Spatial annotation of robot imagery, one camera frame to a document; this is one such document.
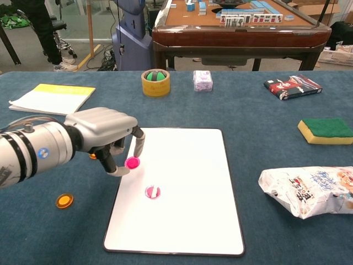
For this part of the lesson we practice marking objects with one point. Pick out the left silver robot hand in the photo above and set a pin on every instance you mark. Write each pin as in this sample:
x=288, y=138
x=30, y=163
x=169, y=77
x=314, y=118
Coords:
x=102, y=124

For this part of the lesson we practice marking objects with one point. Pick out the orange round magnet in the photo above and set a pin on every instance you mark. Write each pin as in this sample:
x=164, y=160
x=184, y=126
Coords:
x=64, y=201
x=93, y=156

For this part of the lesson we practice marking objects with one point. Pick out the pink round magnet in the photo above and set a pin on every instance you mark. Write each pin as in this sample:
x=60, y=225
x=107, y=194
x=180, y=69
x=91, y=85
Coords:
x=131, y=163
x=152, y=191

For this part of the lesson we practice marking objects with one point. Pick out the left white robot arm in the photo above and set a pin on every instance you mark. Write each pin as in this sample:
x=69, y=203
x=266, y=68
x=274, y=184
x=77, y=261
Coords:
x=27, y=154

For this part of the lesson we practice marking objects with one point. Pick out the white rectangular board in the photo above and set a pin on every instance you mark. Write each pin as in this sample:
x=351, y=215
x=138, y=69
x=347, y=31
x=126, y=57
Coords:
x=187, y=207

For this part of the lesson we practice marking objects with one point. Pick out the yellow and white notebook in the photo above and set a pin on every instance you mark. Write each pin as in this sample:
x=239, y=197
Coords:
x=55, y=98

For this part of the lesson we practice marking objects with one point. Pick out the tan packing tape roll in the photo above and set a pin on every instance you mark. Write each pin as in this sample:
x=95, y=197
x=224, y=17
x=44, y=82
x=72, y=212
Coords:
x=155, y=89

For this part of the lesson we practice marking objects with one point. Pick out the green and black ball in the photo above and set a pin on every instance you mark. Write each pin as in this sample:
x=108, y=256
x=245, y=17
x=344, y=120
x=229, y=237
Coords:
x=151, y=76

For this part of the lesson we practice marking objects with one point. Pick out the wooden pole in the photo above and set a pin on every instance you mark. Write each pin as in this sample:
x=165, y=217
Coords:
x=90, y=27

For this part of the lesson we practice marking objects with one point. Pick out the black rolling stool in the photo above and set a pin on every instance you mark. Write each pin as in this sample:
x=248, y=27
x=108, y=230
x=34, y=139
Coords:
x=58, y=25

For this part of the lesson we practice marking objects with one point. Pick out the person in black clothes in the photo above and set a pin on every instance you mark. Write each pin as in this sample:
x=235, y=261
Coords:
x=41, y=27

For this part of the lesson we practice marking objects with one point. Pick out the blue felt table cloth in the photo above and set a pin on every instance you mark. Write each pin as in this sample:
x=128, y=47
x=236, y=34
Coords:
x=248, y=124

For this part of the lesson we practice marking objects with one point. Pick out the blue-backed mahjong tile stack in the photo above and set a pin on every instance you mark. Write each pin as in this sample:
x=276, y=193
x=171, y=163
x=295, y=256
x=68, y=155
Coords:
x=190, y=7
x=202, y=8

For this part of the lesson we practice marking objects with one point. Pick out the brown mahjong table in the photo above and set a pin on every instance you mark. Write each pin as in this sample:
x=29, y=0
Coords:
x=234, y=38

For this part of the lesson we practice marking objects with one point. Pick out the dark round table tray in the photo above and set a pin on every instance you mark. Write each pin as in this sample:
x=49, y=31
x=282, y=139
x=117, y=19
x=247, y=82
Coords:
x=229, y=3

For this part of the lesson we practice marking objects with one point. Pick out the white-faced mahjong tile row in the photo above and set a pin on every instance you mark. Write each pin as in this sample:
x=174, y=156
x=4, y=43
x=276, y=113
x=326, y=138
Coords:
x=262, y=18

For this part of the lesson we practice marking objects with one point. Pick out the dark patterned card box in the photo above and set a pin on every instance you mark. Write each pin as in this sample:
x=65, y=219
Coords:
x=292, y=87

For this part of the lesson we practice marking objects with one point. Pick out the long blue-backed tile row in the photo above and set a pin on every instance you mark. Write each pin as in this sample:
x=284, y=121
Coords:
x=262, y=5

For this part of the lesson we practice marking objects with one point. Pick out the white snack bag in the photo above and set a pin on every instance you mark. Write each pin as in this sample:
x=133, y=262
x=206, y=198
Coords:
x=303, y=190

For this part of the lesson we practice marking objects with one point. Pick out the single blue-backed mahjong tile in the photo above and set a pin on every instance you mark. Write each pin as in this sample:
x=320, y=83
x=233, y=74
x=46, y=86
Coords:
x=289, y=18

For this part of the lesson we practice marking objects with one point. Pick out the green and yellow sponge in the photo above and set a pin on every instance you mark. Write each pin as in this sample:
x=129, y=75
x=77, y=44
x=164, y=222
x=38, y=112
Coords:
x=325, y=129

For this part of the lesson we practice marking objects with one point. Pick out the white plastic basket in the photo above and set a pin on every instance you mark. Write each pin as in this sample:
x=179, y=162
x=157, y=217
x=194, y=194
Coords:
x=336, y=58

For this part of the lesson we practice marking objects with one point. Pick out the black tripod stand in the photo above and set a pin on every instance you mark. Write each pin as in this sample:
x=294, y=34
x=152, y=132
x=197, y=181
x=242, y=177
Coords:
x=324, y=12

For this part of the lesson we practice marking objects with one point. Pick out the black bag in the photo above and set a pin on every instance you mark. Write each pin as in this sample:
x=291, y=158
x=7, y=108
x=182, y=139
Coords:
x=342, y=34

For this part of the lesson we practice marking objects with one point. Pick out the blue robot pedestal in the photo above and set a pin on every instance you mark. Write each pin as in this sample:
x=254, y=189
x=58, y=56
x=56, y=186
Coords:
x=129, y=47

